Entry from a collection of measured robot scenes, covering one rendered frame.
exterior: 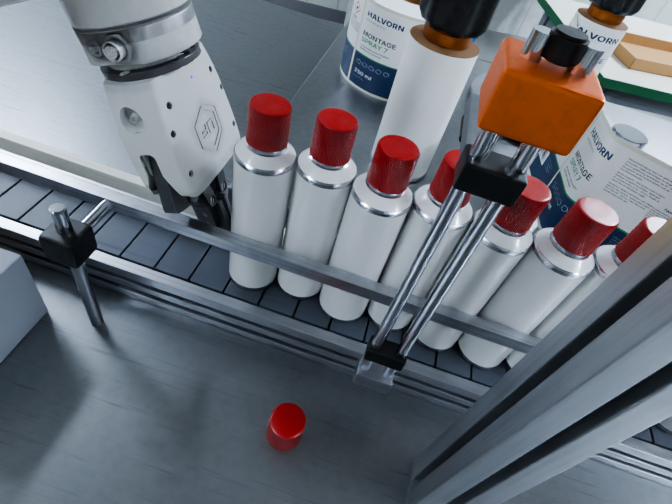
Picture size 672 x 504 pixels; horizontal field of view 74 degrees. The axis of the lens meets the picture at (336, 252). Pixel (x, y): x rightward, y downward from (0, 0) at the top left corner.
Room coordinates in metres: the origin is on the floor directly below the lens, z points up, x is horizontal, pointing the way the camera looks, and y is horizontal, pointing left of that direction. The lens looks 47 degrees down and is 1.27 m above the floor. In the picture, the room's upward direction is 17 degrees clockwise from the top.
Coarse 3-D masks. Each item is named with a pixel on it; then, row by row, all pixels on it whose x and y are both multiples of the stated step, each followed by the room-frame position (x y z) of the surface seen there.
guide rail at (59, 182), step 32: (0, 160) 0.27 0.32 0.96; (64, 192) 0.27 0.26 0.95; (96, 192) 0.27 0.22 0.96; (160, 224) 0.26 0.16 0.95; (192, 224) 0.26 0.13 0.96; (256, 256) 0.26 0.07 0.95; (288, 256) 0.26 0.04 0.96; (352, 288) 0.25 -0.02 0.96; (384, 288) 0.26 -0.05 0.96; (448, 320) 0.25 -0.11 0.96; (480, 320) 0.26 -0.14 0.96
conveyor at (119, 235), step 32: (0, 192) 0.30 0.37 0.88; (32, 192) 0.31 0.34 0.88; (32, 224) 0.27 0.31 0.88; (128, 224) 0.31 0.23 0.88; (128, 256) 0.27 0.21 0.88; (160, 256) 0.28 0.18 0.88; (192, 256) 0.29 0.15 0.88; (224, 256) 0.31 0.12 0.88; (224, 288) 0.27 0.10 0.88; (320, 320) 0.26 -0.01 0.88; (416, 352) 0.26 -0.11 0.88; (448, 352) 0.27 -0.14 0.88
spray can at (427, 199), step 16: (448, 160) 0.29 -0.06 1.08; (448, 176) 0.29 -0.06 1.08; (416, 192) 0.30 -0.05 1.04; (432, 192) 0.29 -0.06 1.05; (416, 208) 0.29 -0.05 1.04; (432, 208) 0.28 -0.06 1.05; (464, 208) 0.29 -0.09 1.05; (416, 224) 0.28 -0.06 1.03; (464, 224) 0.28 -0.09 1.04; (400, 240) 0.29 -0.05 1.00; (416, 240) 0.28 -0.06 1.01; (448, 240) 0.28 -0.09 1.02; (400, 256) 0.28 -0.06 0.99; (432, 256) 0.27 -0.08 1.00; (448, 256) 0.29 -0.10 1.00; (384, 272) 0.29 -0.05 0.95; (400, 272) 0.28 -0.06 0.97; (432, 272) 0.28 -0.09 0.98; (416, 288) 0.27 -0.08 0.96; (368, 304) 0.29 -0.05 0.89; (400, 320) 0.28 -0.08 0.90
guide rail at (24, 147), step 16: (0, 144) 0.35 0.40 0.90; (16, 144) 0.35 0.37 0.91; (32, 144) 0.35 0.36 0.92; (48, 160) 0.34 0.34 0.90; (64, 160) 0.34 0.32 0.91; (80, 160) 0.35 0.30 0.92; (80, 176) 0.34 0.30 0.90; (96, 176) 0.34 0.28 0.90; (112, 176) 0.34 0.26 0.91; (128, 176) 0.35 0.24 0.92; (128, 192) 0.34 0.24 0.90; (144, 192) 0.34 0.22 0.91; (192, 208) 0.34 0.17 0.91
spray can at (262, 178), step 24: (264, 96) 0.30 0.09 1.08; (264, 120) 0.28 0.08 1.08; (288, 120) 0.29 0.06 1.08; (240, 144) 0.29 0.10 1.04; (264, 144) 0.28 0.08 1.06; (288, 144) 0.31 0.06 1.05; (240, 168) 0.27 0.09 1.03; (264, 168) 0.27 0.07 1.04; (288, 168) 0.28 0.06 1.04; (240, 192) 0.27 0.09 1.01; (264, 192) 0.27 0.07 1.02; (288, 192) 0.29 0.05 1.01; (240, 216) 0.27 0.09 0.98; (264, 216) 0.27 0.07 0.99; (264, 240) 0.27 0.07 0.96; (240, 264) 0.27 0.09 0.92; (264, 264) 0.28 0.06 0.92; (264, 288) 0.28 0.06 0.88
